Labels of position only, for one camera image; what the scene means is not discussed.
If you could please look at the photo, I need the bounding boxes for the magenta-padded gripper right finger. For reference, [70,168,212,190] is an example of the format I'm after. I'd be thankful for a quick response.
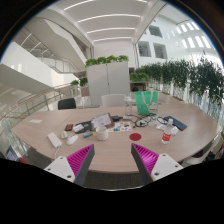
[130,143,184,186]

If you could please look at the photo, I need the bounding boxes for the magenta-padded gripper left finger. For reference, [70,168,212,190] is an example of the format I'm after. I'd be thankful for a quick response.
[44,143,96,188]

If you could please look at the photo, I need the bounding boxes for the white power strip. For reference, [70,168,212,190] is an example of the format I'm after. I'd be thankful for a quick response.
[47,132,63,149]

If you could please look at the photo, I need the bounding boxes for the white computer mouse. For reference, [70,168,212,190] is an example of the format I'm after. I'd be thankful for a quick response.
[65,134,79,146]

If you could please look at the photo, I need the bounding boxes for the clear plastic packet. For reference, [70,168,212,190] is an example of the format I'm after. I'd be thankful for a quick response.
[155,123,180,136]

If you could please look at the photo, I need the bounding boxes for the flat round red coaster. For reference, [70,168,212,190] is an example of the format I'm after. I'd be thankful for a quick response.
[129,132,143,142]

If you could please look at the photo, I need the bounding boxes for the dark blue keyboard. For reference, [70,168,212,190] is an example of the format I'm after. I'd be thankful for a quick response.
[163,115,188,132]

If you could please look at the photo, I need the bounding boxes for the white paper sheet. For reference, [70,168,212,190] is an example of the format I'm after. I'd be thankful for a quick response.
[28,118,44,125]

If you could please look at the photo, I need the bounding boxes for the white grid-patterned mug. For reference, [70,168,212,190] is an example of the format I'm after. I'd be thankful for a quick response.
[95,126,110,141]

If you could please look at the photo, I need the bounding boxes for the colourful sticker sheet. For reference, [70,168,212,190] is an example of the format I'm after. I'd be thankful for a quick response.
[107,121,133,133]

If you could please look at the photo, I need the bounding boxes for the white printed booklet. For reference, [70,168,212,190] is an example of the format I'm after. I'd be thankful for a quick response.
[90,112,115,130]

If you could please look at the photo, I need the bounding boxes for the black chair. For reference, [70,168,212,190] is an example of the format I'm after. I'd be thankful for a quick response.
[57,97,77,111]

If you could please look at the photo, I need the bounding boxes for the green cat-print tote bag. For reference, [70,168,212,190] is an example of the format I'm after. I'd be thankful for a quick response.
[134,90,160,117]

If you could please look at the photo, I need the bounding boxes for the clear shaker bottle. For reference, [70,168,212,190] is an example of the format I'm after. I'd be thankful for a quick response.
[124,93,134,116]

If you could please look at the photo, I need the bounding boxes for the potted green plant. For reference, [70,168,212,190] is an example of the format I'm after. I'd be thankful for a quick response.
[69,77,90,98]

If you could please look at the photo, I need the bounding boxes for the row of green hedge plants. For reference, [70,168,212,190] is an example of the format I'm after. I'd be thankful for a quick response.
[134,52,224,107]

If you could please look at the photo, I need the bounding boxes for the white cabinet with plants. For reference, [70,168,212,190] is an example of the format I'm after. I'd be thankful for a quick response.
[85,54,131,107]

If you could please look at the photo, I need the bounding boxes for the ceiling strip lights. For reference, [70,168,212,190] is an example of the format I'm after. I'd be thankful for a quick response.
[62,0,149,44]

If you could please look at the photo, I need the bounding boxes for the black tangled cables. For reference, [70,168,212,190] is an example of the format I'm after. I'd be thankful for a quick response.
[128,113,169,128]

